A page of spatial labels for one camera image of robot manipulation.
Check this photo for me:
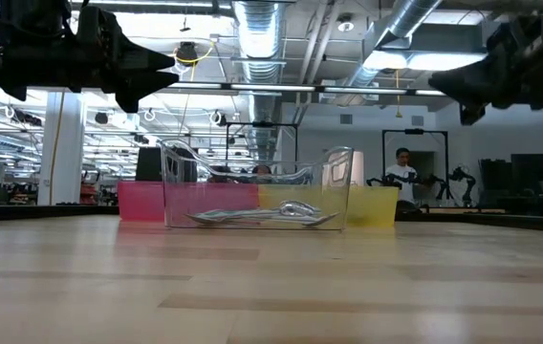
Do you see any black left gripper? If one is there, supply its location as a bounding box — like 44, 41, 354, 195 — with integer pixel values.
0, 4, 180, 115

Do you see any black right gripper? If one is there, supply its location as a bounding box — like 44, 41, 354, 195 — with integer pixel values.
427, 12, 543, 127

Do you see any black computer monitor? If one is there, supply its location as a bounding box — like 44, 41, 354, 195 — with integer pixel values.
135, 146, 174, 183

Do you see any black equipment rack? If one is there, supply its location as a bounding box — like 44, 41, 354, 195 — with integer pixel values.
479, 148, 543, 214

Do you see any person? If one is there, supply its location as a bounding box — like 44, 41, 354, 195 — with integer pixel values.
250, 164, 273, 185
384, 146, 420, 204

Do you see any white square column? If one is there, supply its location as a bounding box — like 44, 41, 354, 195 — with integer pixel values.
36, 90, 86, 206

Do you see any red translucent plastic tray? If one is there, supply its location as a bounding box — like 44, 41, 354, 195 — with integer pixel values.
117, 180, 261, 226

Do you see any long ceiling light bar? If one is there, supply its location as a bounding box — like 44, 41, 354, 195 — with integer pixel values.
156, 78, 449, 102

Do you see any clear plastic bin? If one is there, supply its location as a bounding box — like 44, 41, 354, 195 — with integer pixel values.
159, 138, 355, 231

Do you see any yellow translucent plastic tray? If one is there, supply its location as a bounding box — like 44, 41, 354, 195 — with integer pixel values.
257, 184, 400, 229

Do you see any black hanging cable reel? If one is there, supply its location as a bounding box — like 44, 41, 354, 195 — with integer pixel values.
174, 41, 200, 67

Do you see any black background rig frame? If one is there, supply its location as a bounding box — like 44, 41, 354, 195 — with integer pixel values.
380, 127, 450, 211

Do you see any orange hanging cord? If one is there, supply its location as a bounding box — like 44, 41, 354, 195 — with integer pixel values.
394, 69, 403, 119

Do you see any silver spiral air duct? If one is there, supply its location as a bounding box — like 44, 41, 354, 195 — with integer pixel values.
347, 0, 445, 92
231, 0, 288, 161

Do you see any yellow hanging cable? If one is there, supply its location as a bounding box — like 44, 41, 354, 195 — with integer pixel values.
48, 90, 67, 206

